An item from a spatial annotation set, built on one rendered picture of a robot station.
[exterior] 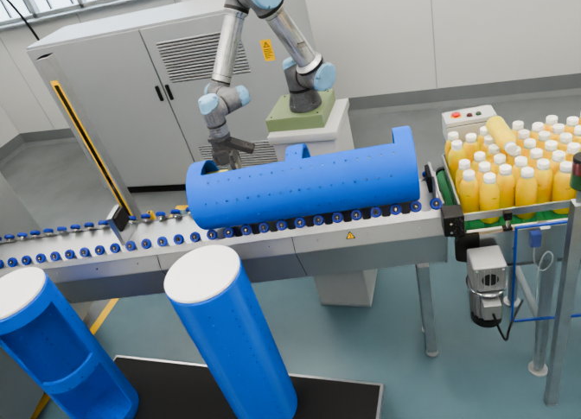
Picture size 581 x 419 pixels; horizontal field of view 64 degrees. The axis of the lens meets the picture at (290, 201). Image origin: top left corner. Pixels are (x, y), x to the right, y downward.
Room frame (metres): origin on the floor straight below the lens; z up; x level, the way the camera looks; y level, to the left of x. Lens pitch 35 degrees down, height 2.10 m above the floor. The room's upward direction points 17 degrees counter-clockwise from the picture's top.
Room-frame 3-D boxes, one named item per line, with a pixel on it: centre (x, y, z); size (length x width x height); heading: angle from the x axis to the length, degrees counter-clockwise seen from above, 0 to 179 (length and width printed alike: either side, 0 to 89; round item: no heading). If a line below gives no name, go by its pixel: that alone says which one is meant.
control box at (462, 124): (1.68, -0.81, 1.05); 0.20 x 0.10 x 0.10; 76
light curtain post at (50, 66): (2.14, 0.82, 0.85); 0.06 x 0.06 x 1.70; 76
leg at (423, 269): (1.40, -0.46, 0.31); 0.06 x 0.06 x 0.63; 76
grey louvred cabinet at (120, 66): (3.76, 0.57, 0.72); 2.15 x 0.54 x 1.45; 65
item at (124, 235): (1.78, 0.75, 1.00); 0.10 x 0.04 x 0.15; 166
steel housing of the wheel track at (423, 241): (1.71, 0.47, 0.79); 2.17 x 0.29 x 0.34; 76
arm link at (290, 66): (1.98, -0.20, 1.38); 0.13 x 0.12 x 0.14; 28
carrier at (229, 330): (1.28, 0.37, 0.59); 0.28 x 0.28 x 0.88
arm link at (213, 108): (1.64, 0.18, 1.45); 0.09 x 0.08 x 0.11; 118
